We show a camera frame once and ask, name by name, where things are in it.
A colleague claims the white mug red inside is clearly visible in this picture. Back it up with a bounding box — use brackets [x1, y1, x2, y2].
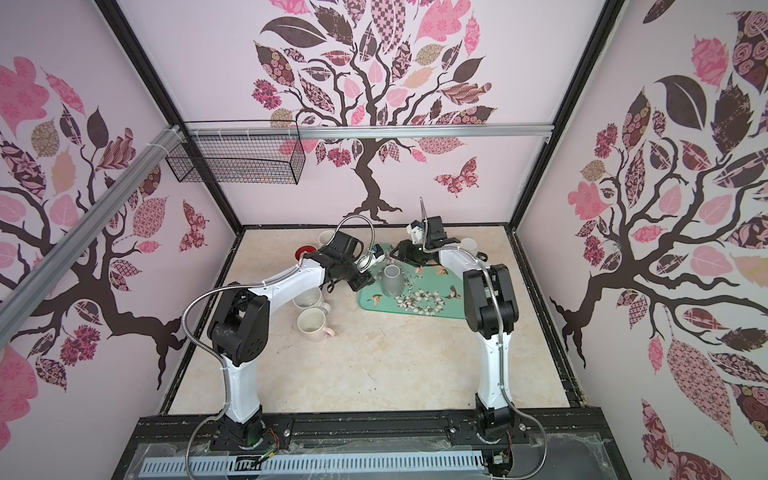
[294, 245, 317, 261]

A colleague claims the light grey mug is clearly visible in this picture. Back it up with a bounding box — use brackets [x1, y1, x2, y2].
[381, 264, 405, 297]

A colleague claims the cream beige mug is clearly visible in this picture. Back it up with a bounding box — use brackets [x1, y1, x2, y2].
[292, 287, 331, 315]

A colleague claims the white and black mug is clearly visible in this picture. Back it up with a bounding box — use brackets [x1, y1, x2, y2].
[460, 237, 488, 262]

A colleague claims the pale pink mug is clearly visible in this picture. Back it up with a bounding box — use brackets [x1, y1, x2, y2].
[296, 308, 336, 342]

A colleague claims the white ribbed base mug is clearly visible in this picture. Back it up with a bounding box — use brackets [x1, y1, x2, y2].
[317, 230, 335, 248]

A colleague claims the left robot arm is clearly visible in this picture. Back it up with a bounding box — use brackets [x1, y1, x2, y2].
[207, 231, 385, 448]

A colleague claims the green floral serving tray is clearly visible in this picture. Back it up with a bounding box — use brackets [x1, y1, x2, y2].
[357, 244, 465, 320]

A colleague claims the black wire basket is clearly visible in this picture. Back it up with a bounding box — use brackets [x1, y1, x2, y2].
[165, 120, 306, 185]

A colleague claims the aluminium rail back wall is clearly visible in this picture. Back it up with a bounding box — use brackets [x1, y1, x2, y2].
[187, 123, 554, 140]

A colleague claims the aluminium rail wall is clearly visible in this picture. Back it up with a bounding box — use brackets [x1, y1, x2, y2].
[187, 123, 554, 140]
[1, 126, 182, 345]

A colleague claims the white slotted cable duct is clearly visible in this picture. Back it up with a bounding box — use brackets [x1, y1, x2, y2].
[136, 451, 485, 479]

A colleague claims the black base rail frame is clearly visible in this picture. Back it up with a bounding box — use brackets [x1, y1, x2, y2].
[114, 406, 629, 479]

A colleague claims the aluminium rail left wall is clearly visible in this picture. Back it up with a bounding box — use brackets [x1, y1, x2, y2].
[1, 126, 182, 345]

